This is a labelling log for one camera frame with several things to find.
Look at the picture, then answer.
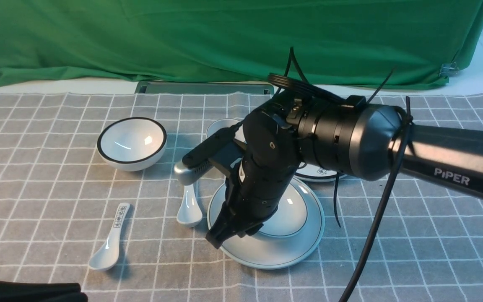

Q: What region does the shallow white bowl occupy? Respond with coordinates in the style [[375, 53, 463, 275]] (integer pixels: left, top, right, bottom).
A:
[[259, 183, 307, 237]]

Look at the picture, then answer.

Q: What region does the black rimmed white bowl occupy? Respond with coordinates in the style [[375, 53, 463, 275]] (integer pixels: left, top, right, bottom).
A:
[[96, 117, 167, 172]]

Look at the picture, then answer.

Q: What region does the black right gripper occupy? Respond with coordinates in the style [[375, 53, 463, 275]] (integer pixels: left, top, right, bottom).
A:
[[205, 156, 296, 249]]

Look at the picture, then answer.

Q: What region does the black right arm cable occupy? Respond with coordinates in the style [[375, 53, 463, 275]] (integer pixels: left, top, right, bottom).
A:
[[268, 47, 415, 302]]

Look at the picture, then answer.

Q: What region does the large plain white plate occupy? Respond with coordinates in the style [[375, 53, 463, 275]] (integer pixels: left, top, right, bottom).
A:
[[221, 178, 325, 270]]

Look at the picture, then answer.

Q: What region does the plain white cup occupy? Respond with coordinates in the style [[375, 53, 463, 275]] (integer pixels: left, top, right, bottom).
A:
[[206, 119, 246, 143]]

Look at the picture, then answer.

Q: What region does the metal clip on backdrop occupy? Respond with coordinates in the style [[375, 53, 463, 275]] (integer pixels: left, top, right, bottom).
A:
[[438, 62, 460, 77]]

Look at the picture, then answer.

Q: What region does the grey metal tray edge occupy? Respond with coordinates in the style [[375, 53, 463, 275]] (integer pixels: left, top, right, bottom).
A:
[[135, 81, 275, 95]]

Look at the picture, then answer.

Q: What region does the plain white ceramic spoon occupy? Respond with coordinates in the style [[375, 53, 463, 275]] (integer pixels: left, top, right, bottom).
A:
[[177, 184, 203, 228]]

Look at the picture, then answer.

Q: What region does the black rimmed cartoon plate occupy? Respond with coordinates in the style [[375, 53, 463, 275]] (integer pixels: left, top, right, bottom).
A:
[[294, 163, 347, 183]]

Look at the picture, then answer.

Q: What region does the white spoon with label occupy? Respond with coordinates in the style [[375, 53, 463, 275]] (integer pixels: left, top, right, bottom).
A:
[[88, 203, 131, 271]]

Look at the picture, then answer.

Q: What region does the green backdrop cloth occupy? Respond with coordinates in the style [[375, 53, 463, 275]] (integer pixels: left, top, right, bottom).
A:
[[0, 0, 483, 90]]

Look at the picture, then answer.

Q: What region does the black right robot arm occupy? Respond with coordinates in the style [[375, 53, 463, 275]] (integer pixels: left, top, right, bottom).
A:
[[201, 91, 483, 249]]

